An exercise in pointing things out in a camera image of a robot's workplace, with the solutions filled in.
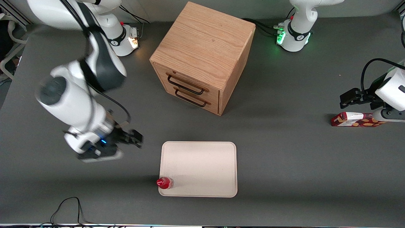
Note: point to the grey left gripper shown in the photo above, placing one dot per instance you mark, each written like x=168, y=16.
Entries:
x=370, y=96

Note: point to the red-capped coke bottle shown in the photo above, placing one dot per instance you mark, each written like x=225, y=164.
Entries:
x=164, y=183

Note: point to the wooden two-drawer cabinet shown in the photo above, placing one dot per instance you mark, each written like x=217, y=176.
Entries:
x=202, y=47

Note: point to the red tartan cookie box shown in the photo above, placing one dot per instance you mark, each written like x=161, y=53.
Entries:
x=354, y=121

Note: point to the white metal frame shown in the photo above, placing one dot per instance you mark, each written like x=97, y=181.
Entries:
x=9, y=41

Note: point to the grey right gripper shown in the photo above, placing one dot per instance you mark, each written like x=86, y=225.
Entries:
x=120, y=136

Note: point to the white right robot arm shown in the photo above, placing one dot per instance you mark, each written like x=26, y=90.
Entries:
x=72, y=101

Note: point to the cream plastic tray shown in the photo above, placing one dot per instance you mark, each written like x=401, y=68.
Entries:
x=199, y=167

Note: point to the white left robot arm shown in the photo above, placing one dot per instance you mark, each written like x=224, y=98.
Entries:
x=297, y=31

